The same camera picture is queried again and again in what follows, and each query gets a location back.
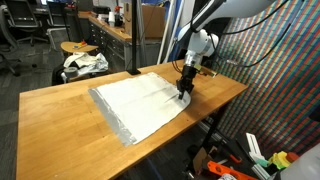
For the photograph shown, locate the large cardboard box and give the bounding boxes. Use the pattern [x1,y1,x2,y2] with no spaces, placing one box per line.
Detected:
[123,3,167,39]

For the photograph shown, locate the colourful small toys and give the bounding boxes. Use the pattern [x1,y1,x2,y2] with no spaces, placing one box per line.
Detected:
[72,40,88,50]

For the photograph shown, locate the yellow green plastic item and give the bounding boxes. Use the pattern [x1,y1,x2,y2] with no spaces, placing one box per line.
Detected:
[268,150,291,169]

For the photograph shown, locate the red cap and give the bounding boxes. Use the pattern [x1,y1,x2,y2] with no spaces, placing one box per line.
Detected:
[285,151,300,164]

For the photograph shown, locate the white leaning poles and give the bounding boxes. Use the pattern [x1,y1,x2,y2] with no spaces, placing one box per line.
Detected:
[156,0,184,64]

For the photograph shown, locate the white terry towel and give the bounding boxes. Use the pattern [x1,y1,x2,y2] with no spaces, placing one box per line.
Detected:
[94,71,193,145]

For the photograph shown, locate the small open cardboard box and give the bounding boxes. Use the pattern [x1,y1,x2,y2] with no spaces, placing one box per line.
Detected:
[192,146,218,173]

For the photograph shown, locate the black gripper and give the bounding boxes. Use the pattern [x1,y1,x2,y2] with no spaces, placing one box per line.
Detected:
[175,65,196,100]

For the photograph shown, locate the orange black clamp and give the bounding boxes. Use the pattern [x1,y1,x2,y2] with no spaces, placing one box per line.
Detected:
[228,153,243,164]

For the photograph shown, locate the black camera pole stand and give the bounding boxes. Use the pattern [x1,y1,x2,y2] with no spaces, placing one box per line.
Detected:
[126,0,143,76]

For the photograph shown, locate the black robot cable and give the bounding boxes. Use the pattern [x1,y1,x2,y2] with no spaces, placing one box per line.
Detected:
[206,0,301,68]

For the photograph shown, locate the multicoloured patterned backdrop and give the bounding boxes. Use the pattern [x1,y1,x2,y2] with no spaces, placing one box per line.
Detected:
[206,0,320,158]

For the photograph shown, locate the black metal table leg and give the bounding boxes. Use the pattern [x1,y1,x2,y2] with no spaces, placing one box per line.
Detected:
[199,103,231,154]

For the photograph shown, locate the round wooden side table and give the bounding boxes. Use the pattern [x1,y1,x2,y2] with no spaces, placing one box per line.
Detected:
[60,40,99,54]

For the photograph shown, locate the white aluminium rail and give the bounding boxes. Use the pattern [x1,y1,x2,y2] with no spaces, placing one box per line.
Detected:
[198,120,231,144]

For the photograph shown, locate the tan wrist camera box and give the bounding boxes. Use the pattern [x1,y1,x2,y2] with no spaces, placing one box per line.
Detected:
[194,64,218,78]

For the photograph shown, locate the white crumpled cloth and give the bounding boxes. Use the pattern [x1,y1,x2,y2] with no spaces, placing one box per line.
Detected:
[63,51,109,76]

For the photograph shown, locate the white plastic bracket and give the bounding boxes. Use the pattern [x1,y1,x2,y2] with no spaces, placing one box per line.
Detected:
[245,132,268,164]

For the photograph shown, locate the grey duct tape roll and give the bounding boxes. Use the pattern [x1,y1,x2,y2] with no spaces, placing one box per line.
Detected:
[63,66,79,79]

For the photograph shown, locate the white cup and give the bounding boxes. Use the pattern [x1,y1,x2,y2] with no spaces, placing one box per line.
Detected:
[108,11,116,28]

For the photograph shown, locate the grey duct tape strip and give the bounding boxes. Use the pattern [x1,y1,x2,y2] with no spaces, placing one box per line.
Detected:
[88,87,138,148]

